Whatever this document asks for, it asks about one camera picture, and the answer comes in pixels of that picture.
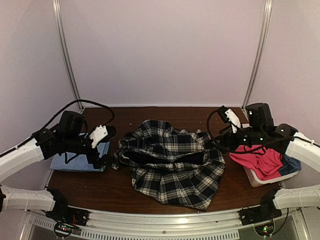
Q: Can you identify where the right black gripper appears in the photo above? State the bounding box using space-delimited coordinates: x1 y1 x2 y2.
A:
208 124 265 155

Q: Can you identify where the black white plaid shirt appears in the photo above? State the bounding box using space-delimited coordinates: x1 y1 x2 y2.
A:
112 119 226 211

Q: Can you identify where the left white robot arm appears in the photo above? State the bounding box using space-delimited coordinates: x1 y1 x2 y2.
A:
0 111 110 222

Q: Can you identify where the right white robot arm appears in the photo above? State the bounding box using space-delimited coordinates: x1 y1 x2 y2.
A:
213 102 320 182

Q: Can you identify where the white plastic laundry basket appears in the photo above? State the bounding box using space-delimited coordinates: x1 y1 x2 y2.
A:
243 167 299 188

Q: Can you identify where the folded light blue shirt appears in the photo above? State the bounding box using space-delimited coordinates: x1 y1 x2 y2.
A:
50 133 110 172

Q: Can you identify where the pink shirt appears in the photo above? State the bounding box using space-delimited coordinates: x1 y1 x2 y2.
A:
229 148 284 181

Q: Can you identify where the blue denim garment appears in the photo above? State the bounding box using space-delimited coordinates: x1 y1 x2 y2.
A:
278 155 302 176

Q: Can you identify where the left round circuit board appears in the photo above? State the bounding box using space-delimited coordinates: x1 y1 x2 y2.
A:
53 222 75 238

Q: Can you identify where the round circuit board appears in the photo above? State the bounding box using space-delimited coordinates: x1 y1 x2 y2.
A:
254 222 275 237
53 222 75 238

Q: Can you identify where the right round circuit board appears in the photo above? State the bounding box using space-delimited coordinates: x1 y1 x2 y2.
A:
254 222 275 237

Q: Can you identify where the right black cable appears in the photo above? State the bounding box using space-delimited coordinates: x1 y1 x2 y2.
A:
205 109 293 153

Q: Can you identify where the black cable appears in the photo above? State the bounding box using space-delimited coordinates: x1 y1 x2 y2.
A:
205 109 293 153
17 99 116 148

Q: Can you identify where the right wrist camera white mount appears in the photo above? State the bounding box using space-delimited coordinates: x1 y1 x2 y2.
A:
218 105 242 134

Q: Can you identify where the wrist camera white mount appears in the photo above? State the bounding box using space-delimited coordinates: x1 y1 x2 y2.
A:
89 125 117 149
218 105 242 134

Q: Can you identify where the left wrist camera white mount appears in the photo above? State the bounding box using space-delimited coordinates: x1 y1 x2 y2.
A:
89 125 117 149

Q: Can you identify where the left black cable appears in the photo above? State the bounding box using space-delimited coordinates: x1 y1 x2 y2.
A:
17 99 116 148

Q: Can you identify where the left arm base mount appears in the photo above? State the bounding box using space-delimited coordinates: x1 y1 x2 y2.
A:
43 206 89 227

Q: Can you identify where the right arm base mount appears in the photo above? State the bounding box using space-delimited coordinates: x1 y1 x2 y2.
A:
238 205 282 226

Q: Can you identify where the front aluminium rail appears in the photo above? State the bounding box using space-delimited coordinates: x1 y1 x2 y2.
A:
20 195 312 240

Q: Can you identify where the left aluminium frame post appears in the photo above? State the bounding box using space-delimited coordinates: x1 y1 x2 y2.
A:
52 0 81 100

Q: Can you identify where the aluminium frame post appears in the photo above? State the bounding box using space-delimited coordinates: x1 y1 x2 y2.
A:
52 0 81 100
241 0 273 110

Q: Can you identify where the right aluminium frame post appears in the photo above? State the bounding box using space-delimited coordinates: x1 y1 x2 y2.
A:
241 0 273 110

